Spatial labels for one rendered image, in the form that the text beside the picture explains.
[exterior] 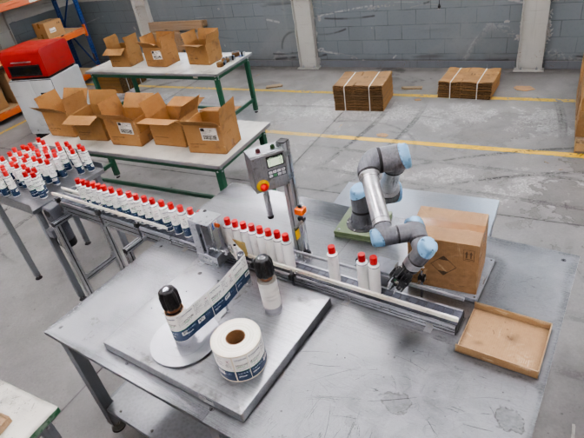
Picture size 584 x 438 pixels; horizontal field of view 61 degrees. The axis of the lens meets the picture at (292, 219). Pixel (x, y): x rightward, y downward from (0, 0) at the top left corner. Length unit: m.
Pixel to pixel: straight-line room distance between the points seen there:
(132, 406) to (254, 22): 6.73
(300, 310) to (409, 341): 0.49
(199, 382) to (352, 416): 0.61
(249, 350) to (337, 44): 6.54
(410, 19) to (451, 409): 6.23
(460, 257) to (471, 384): 0.52
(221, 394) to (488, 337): 1.08
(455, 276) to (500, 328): 0.27
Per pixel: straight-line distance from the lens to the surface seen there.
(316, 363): 2.08
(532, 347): 2.18
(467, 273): 2.24
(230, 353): 1.93
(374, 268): 2.14
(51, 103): 5.41
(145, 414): 2.95
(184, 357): 2.17
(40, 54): 7.26
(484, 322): 2.23
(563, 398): 3.12
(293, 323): 2.18
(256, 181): 2.24
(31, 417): 2.43
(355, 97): 6.32
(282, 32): 8.37
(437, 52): 7.57
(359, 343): 2.13
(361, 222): 2.63
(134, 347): 2.33
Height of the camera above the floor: 2.43
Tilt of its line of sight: 34 degrees down
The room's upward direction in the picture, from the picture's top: 10 degrees counter-clockwise
